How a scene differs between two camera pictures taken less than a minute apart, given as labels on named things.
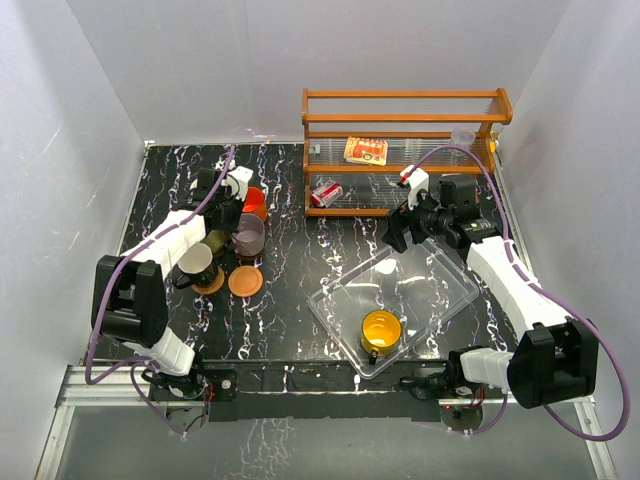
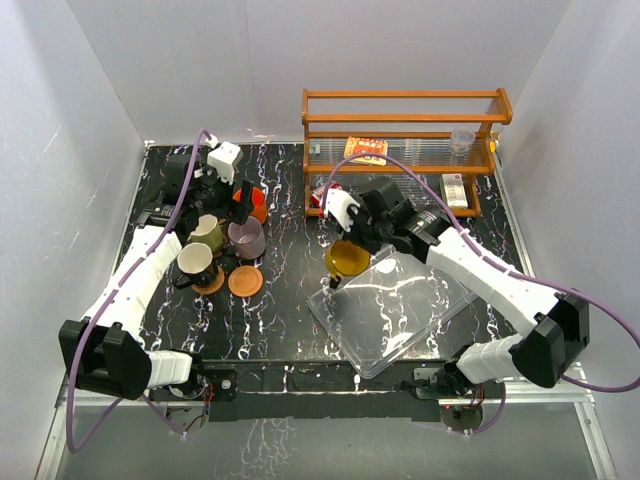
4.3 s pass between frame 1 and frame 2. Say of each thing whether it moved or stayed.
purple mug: stayed
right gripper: moved
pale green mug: stayed
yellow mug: moved
